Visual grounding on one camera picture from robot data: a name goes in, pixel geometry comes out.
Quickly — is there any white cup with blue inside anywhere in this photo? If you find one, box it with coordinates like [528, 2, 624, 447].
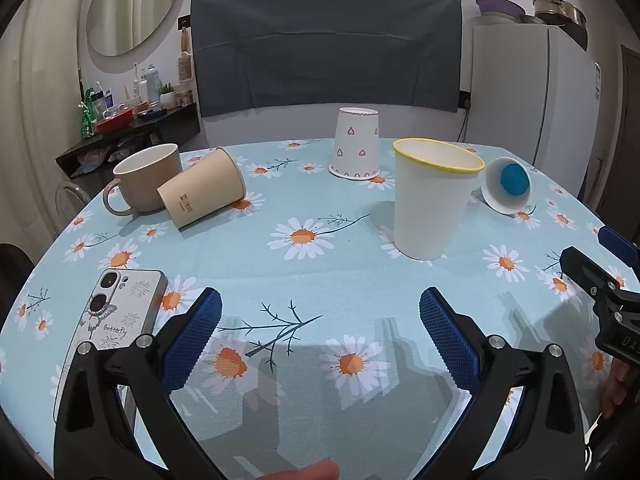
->
[481, 156, 533, 216]

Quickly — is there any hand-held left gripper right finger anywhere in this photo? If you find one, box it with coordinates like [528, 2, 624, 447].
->
[419, 287, 586, 480]

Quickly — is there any smartphone with white floral case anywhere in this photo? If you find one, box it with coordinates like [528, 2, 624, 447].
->
[52, 268, 169, 426]

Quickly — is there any white cup with yellow rim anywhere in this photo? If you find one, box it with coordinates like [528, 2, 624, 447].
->
[392, 137, 486, 262]

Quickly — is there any clear plastic chair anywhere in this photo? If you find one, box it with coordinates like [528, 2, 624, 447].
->
[54, 180, 94, 222]

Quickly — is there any beige curtain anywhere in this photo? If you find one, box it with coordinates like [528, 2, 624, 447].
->
[0, 0, 103, 256]

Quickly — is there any red bowl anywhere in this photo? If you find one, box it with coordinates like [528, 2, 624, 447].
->
[93, 111, 135, 135]

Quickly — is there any beige ceramic mug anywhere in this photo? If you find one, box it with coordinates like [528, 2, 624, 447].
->
[102, 143, 183, 218]

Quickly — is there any wooden hair brush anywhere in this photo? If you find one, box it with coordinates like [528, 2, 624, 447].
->
[177, 26, 194, 82]

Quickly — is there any white refrigerator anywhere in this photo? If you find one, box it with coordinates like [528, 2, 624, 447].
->
[469, 24, 602, 202]

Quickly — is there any green bottle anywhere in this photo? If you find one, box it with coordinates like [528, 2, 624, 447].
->
[77, 87, 99, 139]

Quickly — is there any white paper cup with hearts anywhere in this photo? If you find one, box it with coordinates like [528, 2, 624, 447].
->
[328, 106, 381, 181]

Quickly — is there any brown paper cup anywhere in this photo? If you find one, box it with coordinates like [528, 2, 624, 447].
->
[157, 147, 247, 231]

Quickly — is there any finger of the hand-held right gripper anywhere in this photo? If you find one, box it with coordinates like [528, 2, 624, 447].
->
[598, 225, 640, 268]
[560, 246, 626, 311]

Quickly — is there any person's left hand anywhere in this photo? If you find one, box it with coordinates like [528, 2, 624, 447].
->
[260, 458, 342, 480]

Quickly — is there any person's right hand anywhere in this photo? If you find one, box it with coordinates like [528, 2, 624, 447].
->
[600, 359, 640, 421]

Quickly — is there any black power cable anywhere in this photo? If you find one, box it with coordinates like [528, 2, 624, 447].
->
[457, 91, 474, 144]

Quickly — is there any purple pot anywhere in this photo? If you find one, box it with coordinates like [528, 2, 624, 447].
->
[474, 0, 527, 19]

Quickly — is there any grey cloth cover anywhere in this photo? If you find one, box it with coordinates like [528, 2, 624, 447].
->
[190, 0, 462, 119]

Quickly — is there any steel pot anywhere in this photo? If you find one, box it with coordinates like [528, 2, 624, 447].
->
[531, 0, 587, 27]

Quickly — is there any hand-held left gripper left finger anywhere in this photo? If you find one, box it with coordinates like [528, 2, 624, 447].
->
[54, 287, 223, 480]

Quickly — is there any black chair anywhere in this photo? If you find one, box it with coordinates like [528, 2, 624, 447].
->
[0, 243, 36, 313]

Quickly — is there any black wall shelf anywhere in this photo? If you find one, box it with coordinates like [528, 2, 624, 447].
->
[55, 104, 202, 182]

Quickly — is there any oval wall mirror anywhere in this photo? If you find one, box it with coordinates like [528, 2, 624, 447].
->
[86, 0, 184, 58]

